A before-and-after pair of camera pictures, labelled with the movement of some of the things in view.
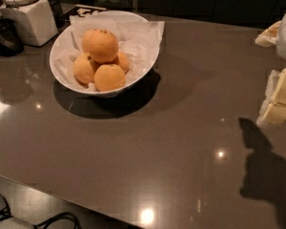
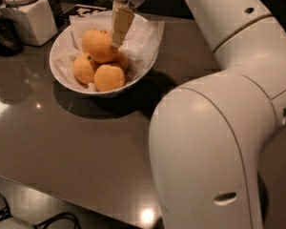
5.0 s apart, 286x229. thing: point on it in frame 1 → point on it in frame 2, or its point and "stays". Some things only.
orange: [101, 44] stays
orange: [109, 77] stays
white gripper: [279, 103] → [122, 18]
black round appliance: [5, 38] stays
